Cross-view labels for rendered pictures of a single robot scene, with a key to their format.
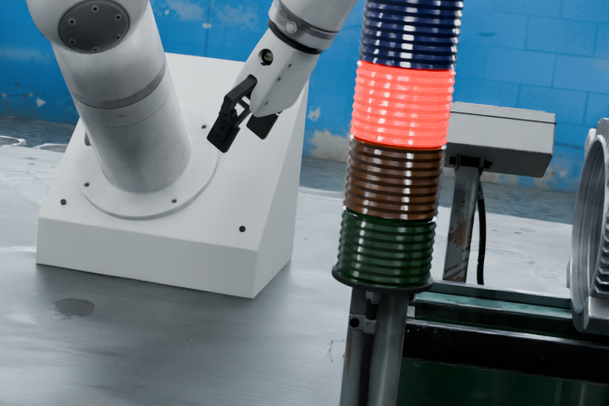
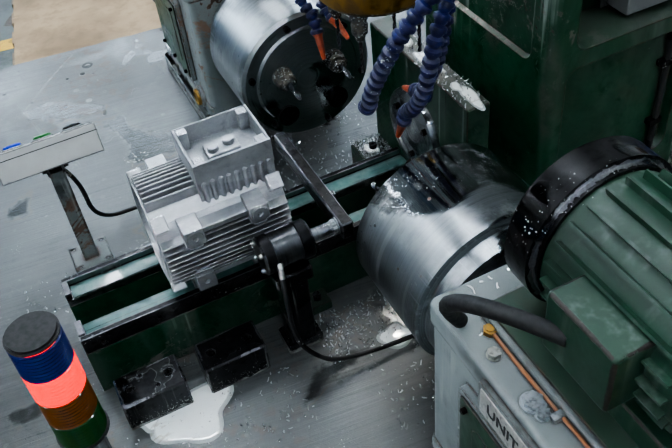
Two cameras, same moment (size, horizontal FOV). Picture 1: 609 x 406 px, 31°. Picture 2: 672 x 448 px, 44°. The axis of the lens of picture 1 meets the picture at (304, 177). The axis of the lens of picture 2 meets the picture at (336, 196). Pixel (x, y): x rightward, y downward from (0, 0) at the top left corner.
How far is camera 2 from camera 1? 66 cm
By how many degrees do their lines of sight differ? 39
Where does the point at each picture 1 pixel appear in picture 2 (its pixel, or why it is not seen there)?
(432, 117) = (75, 383)
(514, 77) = not seen: outside the picture
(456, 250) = (72, 214)
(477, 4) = not seen: outside the picture
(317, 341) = (17, 296)
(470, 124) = (45, 154)
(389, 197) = (72, 420)
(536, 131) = (88, 140)
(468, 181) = (60, 179)
